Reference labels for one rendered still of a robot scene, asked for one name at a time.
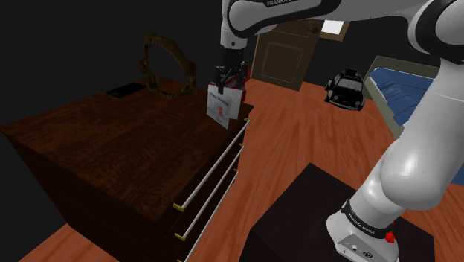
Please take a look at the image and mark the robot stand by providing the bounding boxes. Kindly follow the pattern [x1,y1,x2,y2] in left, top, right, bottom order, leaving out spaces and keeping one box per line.
[239,162,436,262]

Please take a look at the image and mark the black flat phone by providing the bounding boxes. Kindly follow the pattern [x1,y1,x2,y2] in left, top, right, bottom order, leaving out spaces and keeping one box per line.
[106,82,147,98]

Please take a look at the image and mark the wood-framed window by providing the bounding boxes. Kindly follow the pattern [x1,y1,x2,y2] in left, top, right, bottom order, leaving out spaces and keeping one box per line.
[318,19,351,42]

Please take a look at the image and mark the brown toothed jaw bone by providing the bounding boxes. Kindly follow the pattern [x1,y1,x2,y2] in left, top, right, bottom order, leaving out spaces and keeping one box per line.
[136,33,199,100]

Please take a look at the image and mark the brown panelled door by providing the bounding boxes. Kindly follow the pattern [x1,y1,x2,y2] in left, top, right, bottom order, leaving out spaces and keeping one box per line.
[250,19,322,92]

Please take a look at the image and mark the white greeting card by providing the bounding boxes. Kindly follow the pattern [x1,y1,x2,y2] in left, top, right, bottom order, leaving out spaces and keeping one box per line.
[206,83,243,130]

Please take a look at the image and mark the black toy car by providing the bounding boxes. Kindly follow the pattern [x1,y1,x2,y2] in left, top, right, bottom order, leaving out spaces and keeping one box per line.
[323,67,367,112]

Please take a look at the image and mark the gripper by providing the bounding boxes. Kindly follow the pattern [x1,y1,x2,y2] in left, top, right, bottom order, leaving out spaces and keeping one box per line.
[214,47,249,95]

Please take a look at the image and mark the bed with blue cover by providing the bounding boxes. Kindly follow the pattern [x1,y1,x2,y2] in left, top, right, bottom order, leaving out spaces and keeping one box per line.
[362,54,442,139]

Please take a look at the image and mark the brown wooden chest of drawers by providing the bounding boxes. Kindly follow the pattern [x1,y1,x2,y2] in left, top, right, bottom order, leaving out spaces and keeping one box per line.
[0,75,254,262]

